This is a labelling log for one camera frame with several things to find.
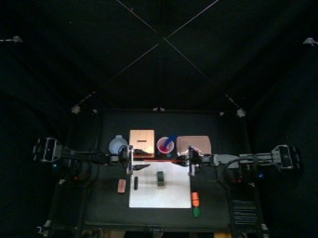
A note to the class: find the black toy knife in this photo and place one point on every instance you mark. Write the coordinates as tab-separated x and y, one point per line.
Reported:
135	183

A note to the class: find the dark green sushi roll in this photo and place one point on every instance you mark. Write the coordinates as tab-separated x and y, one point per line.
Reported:
160	178

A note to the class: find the light wooden box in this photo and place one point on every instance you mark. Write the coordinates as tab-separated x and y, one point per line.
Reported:
142	140

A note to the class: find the blue spoon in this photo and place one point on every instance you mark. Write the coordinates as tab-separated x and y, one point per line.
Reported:
170	141

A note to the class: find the salmon pink toy food piece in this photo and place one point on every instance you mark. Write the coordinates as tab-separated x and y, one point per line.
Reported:
121	186

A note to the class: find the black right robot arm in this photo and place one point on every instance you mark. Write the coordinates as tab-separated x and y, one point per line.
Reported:
252	158

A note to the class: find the silver frame bracket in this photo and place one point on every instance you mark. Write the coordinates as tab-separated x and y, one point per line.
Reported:
240	112
309	41
75	109
15	39

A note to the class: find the black panel with white text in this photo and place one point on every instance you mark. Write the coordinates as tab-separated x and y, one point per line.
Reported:
243	211

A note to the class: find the pinkish brown square plate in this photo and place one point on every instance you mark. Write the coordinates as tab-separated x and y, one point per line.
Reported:
194	143

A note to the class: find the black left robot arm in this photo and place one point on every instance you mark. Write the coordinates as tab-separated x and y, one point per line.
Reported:
69	153

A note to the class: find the orange toy carrot green top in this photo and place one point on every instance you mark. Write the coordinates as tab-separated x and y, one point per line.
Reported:
195	200

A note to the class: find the white cutting board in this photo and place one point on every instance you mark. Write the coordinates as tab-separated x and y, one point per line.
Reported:
166	195

